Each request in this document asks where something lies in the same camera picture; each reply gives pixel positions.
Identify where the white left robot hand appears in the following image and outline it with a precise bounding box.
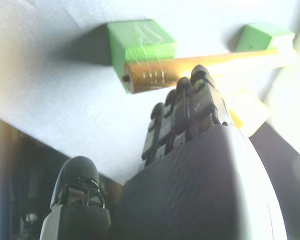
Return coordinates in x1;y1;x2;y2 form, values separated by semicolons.
39;64;290;240

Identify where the round wooden dowel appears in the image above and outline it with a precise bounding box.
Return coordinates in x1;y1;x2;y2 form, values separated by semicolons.
123;48;280;95

